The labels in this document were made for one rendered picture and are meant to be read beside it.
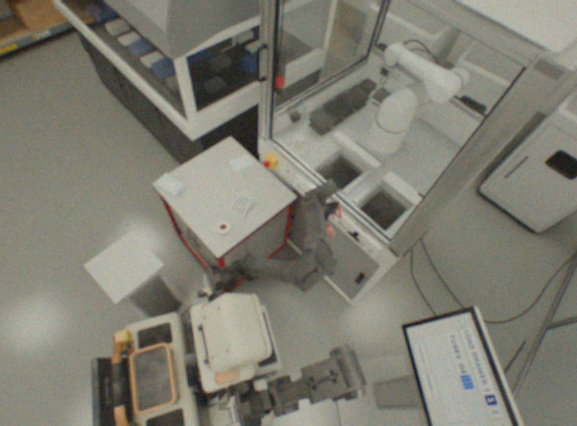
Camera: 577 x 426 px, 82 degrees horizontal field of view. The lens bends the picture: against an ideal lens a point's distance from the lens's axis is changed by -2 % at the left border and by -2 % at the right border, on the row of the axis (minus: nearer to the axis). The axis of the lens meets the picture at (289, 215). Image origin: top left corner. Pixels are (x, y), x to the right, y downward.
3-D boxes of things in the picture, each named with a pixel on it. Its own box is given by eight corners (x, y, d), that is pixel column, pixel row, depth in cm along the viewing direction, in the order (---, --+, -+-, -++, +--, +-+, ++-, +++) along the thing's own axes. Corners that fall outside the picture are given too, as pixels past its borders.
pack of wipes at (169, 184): (187, 188, 194) (185, 183, 190) (176, 199, 189) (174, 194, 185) (167, 175, 197) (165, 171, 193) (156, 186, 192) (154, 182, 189)
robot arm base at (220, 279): (207, 266, 124) (213, 297, 119) (223, 257, 121) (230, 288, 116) (222, 269, 131) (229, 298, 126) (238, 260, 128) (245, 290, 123)
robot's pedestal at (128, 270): (156, 337, 223) (115, 307, 157) (130, 306, 231) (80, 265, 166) (192, 305, 235) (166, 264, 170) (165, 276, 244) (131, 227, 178)
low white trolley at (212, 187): (228, 299, 239) (217, 258, 174) (177, 240, 259) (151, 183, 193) (287, 250, 262) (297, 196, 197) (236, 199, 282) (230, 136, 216)
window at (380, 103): (390, 241, 161) (528, 65, 78) (270, 137, 188) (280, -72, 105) (391, 240, 161) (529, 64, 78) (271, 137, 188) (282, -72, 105)
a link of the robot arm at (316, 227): (301, 251, 91) (323, 279, 94) (319, 241, 89) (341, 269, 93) (299, 196, 130) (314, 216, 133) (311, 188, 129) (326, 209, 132)
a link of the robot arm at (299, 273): (292, 273, 85) (314, 300, 88) (323, 236, 91) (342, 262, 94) (225, 261, 122) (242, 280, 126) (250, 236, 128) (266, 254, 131)
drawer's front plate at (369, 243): (373, 259, 174) (380, 250, 165) (333, 222, 184) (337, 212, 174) (376, 257, 175) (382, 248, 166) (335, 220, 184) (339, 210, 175)
